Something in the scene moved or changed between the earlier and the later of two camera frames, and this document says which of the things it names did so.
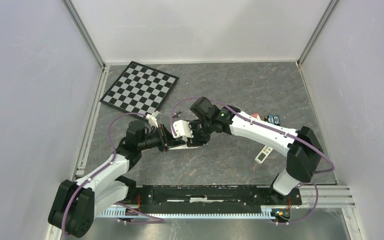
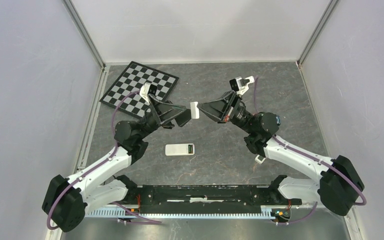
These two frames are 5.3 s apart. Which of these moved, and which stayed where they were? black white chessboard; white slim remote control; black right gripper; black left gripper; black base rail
Moved: black right gripper; black left gripper
Stayed: white slim remote control; black white chessboard; black base rail
